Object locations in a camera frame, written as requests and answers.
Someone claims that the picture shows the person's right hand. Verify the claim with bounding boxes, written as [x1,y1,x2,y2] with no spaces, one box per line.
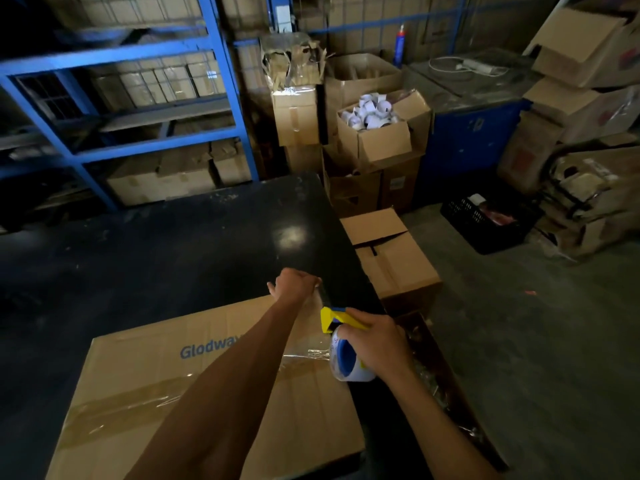
[336,308,414,384]

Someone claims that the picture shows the person's left hand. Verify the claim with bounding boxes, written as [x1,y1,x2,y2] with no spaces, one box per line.
[266,268,322,308]

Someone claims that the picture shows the yellow blue tape dispenser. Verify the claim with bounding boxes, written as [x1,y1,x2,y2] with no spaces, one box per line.
[320,306,377,383]

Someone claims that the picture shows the large taped cardboard box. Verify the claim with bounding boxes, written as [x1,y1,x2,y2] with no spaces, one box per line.
[46,294,366,480]

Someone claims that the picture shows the person's left forearm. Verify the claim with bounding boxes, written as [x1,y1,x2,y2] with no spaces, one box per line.
[125,295,315,480]

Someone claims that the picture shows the person's right forearm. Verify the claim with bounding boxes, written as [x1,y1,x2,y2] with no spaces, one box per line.
[382,366,502,480]

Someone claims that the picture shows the clear packing tape strip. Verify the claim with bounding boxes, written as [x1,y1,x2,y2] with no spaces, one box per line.
[280,347,332,368]

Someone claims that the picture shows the half open cardboard box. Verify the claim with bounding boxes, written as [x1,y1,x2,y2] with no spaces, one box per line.
[340,207,443,301]

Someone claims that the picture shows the dark cardboard box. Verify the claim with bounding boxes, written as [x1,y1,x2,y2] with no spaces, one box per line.
[324,167,383,219]

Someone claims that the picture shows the open box with plastic wrap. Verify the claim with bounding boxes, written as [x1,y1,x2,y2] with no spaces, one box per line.
[394,310,511,473]

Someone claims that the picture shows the cardboard box with white label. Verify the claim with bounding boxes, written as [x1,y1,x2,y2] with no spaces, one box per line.
[380,155,423,213]

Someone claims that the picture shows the small cardboard box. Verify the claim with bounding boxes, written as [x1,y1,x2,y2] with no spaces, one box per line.
[210,139,252,186]

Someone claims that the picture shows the open box holding white rolls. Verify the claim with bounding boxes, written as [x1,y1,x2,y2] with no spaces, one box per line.
[336,90,433,173]

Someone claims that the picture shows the tall sealed cardboard box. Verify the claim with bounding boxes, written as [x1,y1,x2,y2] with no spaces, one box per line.
[271,86,321,148]

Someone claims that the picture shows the black plastic crate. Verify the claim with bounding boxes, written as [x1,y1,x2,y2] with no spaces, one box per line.
[440,191,543,256]

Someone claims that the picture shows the pile of white tape rolls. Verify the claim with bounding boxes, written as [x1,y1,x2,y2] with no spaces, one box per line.
[340,93,403,131]

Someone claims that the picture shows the wide cardboard box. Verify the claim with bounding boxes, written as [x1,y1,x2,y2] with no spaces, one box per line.
[106,145,217,207]

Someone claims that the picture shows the blue metal shelf rack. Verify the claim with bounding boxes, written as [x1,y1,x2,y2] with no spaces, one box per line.
[0,0,260,213]

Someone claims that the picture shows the large empty open cardboard box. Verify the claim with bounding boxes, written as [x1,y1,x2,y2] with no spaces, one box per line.
[324,53,404,108]

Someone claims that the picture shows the torn box of cardboard scraps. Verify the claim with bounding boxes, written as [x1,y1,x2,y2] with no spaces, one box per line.
[260,32,328,91]

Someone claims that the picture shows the blue metal cabinet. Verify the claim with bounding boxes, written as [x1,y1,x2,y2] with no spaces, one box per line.
[402,48,543,183]

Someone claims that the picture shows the row of wrapped cardboard boxes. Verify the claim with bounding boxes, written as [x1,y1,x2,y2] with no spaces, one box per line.
[91,59,227,111]

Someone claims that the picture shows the leaning cardboard box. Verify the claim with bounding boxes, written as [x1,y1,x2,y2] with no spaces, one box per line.
[497,111,567,195]

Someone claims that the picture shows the pile of crumpled cartons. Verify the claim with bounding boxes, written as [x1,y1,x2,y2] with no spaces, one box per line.
[530,139,640,261]

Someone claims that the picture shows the cardboard box with red print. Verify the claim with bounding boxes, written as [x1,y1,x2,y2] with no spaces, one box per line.
[522,76,640,145]

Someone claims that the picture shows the open flap cardboard box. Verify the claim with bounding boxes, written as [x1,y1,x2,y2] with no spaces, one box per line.
[529,6,640,89]

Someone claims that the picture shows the white power strip with cable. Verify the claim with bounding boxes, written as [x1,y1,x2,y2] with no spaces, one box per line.
[428,56,511,78]

